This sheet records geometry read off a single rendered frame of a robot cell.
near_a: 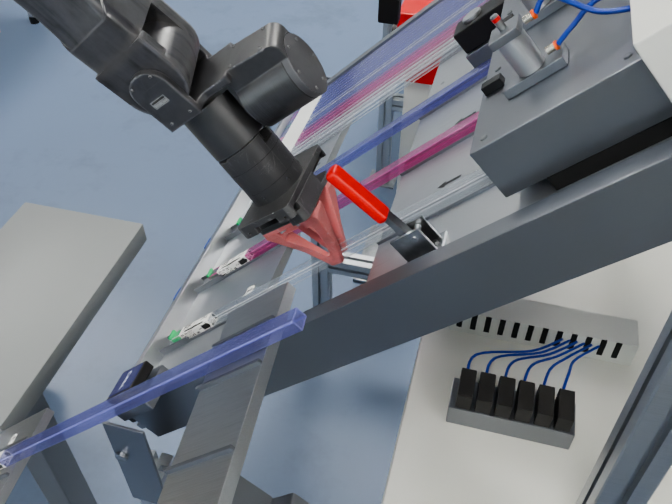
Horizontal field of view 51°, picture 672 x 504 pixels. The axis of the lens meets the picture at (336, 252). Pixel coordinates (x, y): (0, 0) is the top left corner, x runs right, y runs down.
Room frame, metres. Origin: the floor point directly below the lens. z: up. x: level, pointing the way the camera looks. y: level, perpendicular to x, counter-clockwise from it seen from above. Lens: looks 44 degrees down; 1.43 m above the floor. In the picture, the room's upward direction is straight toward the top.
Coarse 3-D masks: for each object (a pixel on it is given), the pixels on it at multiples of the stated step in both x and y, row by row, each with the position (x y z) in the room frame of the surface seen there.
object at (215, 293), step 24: (336, 144) 0.83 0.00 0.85; (240, 240) 0.73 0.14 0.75; (216, 264) 0.71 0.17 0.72; (264, 264) 0.61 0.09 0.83; (216, 288) 0.63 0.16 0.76; (240, 288) 0.59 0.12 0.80; (192, 312) 0.61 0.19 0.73; (168, 336) 0.57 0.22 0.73; (216, 336) 0.51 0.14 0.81; (168, 360) 0.53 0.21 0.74
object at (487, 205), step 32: (448, 64) 0.80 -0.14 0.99; (480, 96) 0.64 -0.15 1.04; (448, 128) 0.62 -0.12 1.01; (448, 160) 0.55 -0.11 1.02; (416, 192) 0.53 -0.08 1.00; (480, 192) 0.46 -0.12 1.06; (544, 192) 0.41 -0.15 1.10; (448, 224) 0.44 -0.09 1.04; (480, 224) 0.41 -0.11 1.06; (384, 256) 0.46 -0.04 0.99
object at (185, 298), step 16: (240, 192) 0.86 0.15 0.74; (240, 208) 0.83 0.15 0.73; (224, 224) 0.79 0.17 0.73; (224, 240) 0.76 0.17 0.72; (208, 256) 0.72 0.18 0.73; (192, 272) 0.68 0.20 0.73; (192, 288) 0.66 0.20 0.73; (176, 304) 0.62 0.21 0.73; (192, 304) 0.64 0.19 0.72; (176, 320) 0.60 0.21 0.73; (160, 336) 0.57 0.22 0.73; (144, 352) 0.55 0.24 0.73; (160, 352) 0.55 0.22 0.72
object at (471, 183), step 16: (480, 176) 0.47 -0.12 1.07; (448, 192) 0.47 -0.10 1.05; (464, 192) 0.47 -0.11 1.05; (416, 208) 0.48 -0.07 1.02; (432, 208) 0.48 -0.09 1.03; (384, 224) 0.49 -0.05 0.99; (352, 240) 0.50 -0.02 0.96; (368, 240) 0.49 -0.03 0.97; (288, 272) 0.52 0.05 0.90; (304, 272) 0.51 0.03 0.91; (256, 288) 0.54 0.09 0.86; (272, 288) 0.52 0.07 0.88; (240, 304) 0.53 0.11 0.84; (208, 320) 0.54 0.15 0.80; (224, 320) 0.53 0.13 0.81; (176, 336) 0.55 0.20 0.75
